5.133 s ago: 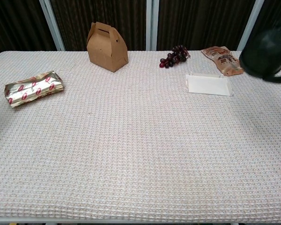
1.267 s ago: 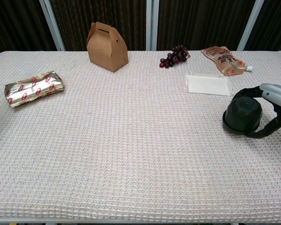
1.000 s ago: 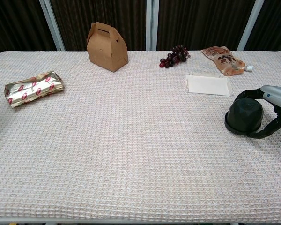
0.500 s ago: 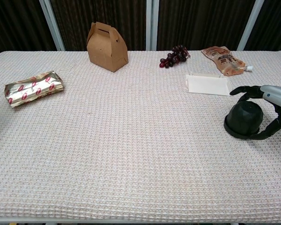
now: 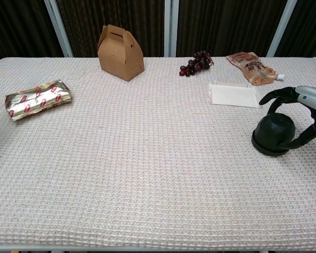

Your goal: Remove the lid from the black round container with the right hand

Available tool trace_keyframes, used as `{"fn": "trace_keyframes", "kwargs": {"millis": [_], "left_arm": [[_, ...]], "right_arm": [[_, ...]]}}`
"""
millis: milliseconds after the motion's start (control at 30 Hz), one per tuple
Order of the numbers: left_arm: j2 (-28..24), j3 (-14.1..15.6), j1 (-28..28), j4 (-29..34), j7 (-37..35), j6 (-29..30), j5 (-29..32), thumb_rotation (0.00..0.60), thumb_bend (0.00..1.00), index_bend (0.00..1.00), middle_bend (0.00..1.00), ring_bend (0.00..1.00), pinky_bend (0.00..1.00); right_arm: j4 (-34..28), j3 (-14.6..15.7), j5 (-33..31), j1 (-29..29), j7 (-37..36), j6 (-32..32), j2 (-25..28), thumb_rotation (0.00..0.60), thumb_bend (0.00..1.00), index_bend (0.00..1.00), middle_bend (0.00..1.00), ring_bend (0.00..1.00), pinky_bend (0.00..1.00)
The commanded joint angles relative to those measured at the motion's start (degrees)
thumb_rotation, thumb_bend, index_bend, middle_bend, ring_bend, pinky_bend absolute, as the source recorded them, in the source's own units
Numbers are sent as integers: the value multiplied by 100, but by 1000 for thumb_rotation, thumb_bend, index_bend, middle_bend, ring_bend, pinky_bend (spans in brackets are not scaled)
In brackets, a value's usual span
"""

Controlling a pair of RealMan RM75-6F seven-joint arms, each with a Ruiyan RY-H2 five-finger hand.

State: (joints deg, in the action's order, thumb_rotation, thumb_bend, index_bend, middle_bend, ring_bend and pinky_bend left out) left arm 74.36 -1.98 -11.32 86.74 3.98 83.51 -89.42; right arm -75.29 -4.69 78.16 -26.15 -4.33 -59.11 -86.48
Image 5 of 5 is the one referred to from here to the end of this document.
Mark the white rectangular plastic tray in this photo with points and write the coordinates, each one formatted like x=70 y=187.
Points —
x=233 y=96

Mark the black dome-shaped bowl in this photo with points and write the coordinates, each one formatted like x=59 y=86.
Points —
x=274 y=133

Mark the beige waffle weave tablecloth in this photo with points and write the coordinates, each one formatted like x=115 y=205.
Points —
x=147 y=163

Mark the brown kraft paper gable box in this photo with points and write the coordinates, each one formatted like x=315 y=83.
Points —
x=121 y=56

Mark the dark red grape bunch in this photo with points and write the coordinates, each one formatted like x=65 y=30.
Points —
x=197 y=64

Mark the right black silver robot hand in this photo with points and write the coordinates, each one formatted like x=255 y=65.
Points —
x=309 y=97

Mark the orange spouted sauce pouch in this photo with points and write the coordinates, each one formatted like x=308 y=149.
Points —
x=252 y=68

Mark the gold red foil snack packet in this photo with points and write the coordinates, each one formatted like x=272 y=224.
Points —
x=37 y=100

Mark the white metal frame post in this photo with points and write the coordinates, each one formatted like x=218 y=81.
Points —
x=171 y=27
x=59 y=27
x=281 y=27

